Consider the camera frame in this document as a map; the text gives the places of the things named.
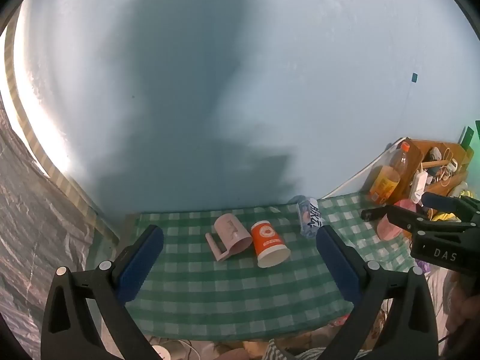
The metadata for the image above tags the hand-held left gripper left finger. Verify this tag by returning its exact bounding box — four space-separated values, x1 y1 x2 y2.
40 225 166 360

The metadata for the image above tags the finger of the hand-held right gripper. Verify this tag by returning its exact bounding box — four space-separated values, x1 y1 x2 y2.
421 191 480 220
361 205 474 233

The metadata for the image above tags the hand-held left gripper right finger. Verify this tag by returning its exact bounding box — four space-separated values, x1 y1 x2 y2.
316 226 439 360

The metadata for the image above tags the orange paper cup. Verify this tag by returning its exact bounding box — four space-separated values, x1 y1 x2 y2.
250 220 291 269

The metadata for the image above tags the pink cup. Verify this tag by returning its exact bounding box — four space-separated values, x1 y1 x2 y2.
376 199 414 241

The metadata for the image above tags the white power adapter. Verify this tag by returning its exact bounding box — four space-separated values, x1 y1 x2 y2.
410 170 429 202

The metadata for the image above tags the orange soda bottle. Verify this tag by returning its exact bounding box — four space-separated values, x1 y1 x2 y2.
367 142 412 206

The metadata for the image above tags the wooden box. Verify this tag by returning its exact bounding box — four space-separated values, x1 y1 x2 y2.
397 139 475 200

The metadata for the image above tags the blue white drink can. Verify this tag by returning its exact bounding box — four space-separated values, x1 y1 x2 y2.
296 195 325 240

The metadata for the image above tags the white pipe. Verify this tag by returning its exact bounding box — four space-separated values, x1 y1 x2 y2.
322 137 406 199

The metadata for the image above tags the green board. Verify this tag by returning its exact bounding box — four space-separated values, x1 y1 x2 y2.
460 120 480 148

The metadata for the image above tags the green checkered tablecloth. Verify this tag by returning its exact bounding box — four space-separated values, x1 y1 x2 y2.
122 191 413 342

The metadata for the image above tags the white round object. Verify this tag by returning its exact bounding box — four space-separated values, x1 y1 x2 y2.
150 340 196 360

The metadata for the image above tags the pink plastic mug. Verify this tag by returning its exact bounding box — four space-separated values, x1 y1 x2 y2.
205 213 253 262

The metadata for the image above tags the striped cloth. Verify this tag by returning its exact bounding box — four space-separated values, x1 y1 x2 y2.
262 339 372 360

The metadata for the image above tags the grey plastic sheet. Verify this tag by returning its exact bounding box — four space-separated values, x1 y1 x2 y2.
0 94 113 360

